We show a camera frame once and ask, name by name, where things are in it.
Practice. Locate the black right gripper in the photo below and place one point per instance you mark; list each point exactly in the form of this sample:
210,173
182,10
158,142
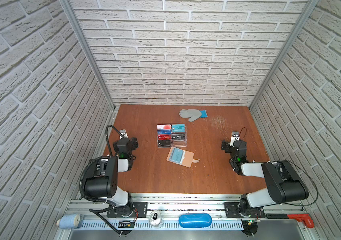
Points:
227,145

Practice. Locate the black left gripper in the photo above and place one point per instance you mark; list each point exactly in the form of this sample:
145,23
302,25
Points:
134,143

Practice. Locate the clear acrylic card display stand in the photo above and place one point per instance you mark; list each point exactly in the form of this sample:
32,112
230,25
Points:
181,144

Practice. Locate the beige leather card holder wallet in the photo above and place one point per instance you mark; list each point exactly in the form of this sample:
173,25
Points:
188,158

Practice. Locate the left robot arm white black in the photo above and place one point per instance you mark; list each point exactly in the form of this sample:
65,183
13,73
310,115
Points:
98,180

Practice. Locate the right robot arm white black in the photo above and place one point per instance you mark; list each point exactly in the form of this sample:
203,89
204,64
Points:
283,184

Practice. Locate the red gold VIP card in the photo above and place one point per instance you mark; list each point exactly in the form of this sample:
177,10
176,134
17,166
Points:
164,137

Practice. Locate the blue VIP card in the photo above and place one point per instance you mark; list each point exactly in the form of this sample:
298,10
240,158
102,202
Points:
164,132

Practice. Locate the dark black card lower left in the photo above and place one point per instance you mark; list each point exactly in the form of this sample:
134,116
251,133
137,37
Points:
164,143

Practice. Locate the white red april card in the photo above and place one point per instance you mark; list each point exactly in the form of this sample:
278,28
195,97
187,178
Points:
164,127

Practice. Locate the black VIP card in stand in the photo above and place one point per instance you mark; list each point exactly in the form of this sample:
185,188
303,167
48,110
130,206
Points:
179,137

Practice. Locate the teal VIP card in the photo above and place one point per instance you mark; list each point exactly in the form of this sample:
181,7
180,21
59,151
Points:
178,128

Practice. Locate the grey blue work glove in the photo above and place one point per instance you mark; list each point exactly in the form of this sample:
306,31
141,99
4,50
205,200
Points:
192,114

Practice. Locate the silver can top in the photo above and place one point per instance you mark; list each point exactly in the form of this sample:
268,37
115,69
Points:
155,219

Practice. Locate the blue oval case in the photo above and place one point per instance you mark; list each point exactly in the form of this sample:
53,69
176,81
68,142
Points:
193,221

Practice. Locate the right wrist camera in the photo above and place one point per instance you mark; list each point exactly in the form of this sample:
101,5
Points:
235,136

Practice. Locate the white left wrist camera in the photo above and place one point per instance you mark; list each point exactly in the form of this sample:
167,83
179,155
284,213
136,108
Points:
123,134

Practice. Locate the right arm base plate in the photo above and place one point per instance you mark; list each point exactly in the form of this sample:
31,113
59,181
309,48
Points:
238,210

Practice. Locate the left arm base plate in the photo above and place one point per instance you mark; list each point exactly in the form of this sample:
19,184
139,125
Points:
129,211

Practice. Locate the red black handled tool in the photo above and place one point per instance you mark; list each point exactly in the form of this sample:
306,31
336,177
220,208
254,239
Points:
302,218

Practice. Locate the aluminium frame rail left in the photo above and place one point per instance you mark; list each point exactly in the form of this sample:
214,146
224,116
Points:
73,20

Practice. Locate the aluminium frame rail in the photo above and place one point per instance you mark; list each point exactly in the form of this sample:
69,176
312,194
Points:
73,20
298,26

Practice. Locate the aluminium frame rail right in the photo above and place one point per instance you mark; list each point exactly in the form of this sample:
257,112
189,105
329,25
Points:
298,26

